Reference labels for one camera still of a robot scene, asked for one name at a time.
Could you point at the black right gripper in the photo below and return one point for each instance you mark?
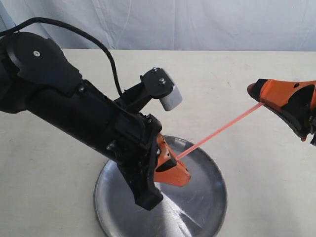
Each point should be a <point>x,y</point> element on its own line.
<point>293,102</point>

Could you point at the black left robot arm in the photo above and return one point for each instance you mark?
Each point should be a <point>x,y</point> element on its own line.
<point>35,76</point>

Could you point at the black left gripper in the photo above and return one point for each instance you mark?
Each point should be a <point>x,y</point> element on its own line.
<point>134,146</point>

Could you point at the round steel plate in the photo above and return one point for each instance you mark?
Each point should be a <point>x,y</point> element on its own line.
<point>196,210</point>

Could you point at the blue backdrop cloth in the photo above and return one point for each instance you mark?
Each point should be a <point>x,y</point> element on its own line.
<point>274,25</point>

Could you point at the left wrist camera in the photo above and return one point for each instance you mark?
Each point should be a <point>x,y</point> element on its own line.
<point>154,84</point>

